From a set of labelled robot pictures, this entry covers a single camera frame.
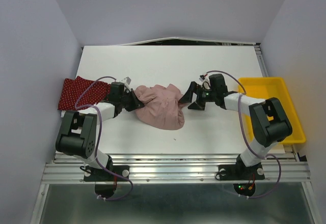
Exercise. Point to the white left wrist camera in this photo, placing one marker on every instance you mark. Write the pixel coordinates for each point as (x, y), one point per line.
(126, 81)

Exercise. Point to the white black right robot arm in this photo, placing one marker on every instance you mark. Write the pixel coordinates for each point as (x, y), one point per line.
(270, 123)

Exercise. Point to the white skirt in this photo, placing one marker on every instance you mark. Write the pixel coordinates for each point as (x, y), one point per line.
(62, 113)

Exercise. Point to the pink skirt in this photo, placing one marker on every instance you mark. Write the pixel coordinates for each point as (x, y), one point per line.
(161, 107)

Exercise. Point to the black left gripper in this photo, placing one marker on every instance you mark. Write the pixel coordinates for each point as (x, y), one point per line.
(136, 104)

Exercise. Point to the aluminium mounting rail frame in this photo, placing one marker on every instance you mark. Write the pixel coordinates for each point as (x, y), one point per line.
(174, 188)

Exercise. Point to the red polka dot skirt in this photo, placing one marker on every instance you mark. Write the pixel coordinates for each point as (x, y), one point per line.
(74, 88)

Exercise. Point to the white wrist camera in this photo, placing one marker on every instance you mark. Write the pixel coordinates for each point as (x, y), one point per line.
(126, 81)
(205, 81)

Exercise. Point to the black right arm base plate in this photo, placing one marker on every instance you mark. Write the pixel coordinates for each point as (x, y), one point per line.
(233, 172)

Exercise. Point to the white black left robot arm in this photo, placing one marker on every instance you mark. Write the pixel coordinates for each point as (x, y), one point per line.
(80, 130)

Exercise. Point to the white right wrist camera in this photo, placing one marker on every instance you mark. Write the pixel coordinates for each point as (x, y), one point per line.
(205, 81)

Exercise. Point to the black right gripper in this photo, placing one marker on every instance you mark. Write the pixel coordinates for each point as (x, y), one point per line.
(187, 97)

